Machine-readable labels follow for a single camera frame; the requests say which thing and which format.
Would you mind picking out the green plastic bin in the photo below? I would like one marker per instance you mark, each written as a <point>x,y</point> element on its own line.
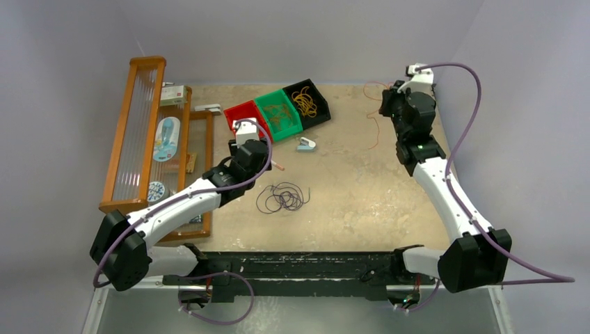
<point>280,115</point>

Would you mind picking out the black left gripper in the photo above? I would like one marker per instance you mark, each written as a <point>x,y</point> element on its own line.
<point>234,149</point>

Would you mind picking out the black plastic bin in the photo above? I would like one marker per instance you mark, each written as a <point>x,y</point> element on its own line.
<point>310,104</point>

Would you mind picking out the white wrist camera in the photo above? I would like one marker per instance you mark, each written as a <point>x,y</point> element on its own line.
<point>245,129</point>
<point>420,79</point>

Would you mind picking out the round blue patterned object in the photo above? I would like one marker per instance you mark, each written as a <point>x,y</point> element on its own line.
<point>157,191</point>

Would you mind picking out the white stapler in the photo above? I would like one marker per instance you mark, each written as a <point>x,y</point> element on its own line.
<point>306,145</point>

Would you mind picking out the wooden rack frame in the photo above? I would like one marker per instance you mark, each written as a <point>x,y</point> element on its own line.
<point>131,167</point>

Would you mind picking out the small white red box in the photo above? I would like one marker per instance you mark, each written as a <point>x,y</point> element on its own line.
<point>173,95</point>

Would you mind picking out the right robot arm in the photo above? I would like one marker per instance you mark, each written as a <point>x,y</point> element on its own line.
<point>451,207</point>

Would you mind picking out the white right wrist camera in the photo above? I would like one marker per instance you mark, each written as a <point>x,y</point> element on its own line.
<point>420,79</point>

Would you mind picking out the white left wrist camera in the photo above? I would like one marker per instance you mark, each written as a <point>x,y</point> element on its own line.
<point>245,129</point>

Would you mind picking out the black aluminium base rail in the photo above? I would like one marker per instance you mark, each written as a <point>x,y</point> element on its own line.
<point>375,276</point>

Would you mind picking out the red plastic bin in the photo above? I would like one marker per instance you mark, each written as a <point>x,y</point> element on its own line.
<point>247,109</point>

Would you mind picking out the blue packaged item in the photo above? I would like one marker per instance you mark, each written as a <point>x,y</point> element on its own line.
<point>166,139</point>

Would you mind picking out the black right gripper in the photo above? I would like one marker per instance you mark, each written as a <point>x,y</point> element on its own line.
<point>391,95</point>

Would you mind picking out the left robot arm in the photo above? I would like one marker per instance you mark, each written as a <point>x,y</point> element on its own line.
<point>124,247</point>

